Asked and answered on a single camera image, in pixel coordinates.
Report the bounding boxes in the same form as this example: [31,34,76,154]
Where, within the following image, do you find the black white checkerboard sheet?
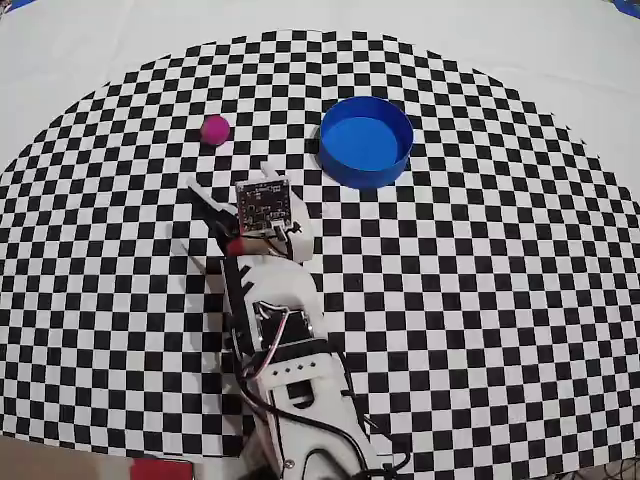
[0,0,640,469]

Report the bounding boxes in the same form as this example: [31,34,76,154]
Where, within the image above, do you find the black looped cable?
[344,389,414,476]

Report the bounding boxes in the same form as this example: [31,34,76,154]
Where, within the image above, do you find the black camera cable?
[232,319,371,451]

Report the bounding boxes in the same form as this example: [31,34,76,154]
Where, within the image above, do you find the red flat box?
[130,457,195,480]

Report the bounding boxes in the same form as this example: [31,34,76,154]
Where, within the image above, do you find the wrist camera with red mount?
[227,178,301,255]

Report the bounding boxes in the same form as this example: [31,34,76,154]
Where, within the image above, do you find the blue round box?
[318,96,415,190]

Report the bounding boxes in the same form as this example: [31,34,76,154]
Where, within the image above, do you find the tangled thin wires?
[574,459,640,480]

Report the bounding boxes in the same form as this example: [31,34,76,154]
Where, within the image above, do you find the pink faceted ball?
[200,114,232,147]

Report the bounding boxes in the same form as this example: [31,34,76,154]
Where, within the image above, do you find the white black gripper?
[186,159,315,264]

